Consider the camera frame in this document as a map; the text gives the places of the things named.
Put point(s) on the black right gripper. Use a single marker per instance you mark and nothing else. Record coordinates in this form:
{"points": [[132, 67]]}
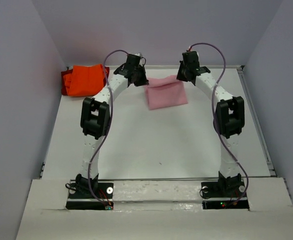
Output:
{"points": [[181, 76]]}

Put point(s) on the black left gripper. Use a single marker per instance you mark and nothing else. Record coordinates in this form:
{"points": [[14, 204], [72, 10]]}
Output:
{"points": [[143, 81]]}

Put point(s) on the pink t shirt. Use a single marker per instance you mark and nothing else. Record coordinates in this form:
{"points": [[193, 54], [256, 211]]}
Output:
{"points": [[165, 92]]}

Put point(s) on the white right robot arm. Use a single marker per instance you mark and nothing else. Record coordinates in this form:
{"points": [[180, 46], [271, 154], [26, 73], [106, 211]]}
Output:
{"points": [[228, 113]]}

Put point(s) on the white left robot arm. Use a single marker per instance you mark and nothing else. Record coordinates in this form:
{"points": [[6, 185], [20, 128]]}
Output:
{"points": [[97, 116]]}

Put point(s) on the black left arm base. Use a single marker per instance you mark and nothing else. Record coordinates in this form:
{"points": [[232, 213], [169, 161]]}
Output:
{"points": [[82, 199]]}

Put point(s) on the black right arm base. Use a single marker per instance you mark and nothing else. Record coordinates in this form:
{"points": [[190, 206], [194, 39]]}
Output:
{"points": [[214, 198]]}

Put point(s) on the orange folded t shirt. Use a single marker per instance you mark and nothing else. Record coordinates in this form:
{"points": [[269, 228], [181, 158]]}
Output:
{"points": [[86, 80]]}

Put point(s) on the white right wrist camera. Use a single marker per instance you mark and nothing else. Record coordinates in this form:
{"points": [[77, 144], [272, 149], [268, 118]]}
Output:
{"points": [[190, 49]]}

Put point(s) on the aluminium table frame rail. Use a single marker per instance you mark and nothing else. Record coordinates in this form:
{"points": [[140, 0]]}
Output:
{"points": [[241, 74]]}

